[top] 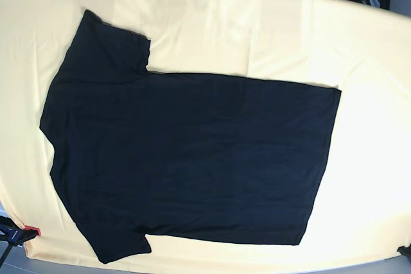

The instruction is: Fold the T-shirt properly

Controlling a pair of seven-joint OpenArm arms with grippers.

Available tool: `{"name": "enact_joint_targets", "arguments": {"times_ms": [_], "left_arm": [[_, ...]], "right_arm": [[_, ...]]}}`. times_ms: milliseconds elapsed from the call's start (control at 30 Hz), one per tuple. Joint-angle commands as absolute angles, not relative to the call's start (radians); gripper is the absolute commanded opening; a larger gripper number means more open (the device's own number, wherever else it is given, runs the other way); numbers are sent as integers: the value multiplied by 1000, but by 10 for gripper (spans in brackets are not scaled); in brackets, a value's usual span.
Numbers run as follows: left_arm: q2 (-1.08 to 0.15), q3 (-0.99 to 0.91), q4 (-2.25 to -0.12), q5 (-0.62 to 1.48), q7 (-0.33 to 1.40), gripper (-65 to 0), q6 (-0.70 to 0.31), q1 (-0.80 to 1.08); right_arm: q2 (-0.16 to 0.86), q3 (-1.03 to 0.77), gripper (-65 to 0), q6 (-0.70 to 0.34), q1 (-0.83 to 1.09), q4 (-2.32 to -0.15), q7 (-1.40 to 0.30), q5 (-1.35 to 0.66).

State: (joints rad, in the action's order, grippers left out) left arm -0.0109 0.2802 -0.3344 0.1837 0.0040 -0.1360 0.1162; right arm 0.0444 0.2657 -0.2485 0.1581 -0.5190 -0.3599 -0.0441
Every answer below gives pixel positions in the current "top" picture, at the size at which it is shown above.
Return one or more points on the dark navy T-shirt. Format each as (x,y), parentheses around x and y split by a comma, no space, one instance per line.
(201,156)

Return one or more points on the cream yellow table cloth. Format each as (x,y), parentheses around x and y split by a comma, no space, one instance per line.
(362,211)

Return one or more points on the red black table clamp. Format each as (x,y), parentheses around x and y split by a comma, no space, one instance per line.
(14,235)

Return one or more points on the black corner clamp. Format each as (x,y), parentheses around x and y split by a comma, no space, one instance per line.
(405,251)

